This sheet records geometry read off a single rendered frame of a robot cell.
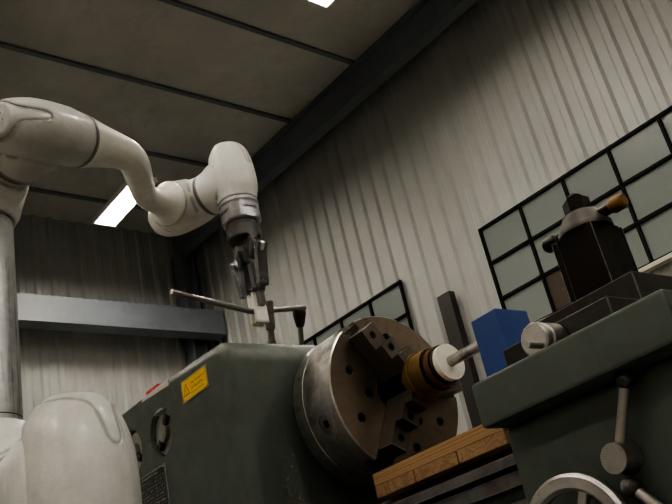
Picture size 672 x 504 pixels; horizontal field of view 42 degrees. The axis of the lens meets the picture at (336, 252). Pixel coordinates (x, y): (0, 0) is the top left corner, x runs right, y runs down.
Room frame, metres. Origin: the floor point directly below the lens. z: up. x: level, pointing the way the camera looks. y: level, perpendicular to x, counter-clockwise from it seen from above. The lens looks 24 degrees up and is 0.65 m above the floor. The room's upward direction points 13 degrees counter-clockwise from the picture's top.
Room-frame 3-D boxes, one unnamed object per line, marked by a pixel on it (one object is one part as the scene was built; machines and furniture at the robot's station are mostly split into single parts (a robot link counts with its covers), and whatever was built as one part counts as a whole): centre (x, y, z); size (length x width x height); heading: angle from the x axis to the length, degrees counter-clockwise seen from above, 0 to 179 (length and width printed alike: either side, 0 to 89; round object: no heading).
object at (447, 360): (1.51, -0.19, 1.08); 0.13 x 0.07 x 0.07; 41
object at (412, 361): (1.59, -0.12, 1.08); 0.09 x 0.09 x 0.09; 41
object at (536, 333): (1.07, -0.22, 0.95); 0.07 x 0.04 x 0.04; 131
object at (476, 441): (1.48, -0.21, 0.88); 0.36 x 0.30 x 0.04; 131
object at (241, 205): (1.76, 0.19, 1.58); 0.09 x 0.09 x 0.06
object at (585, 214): (1.19, -0.36, 1.13); 0.08 x 0.08 x 0.03
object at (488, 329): (1.44, -0.25, 1.00); 0.08 x 0.06 x 0.23; 131
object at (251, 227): (1.76, 0.19, 1.50); 0.08 x 0.07 x 0.09; 41
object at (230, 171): (1.77, 0.20, 1.69); 0.13 x 0.11 x 0.16; 61
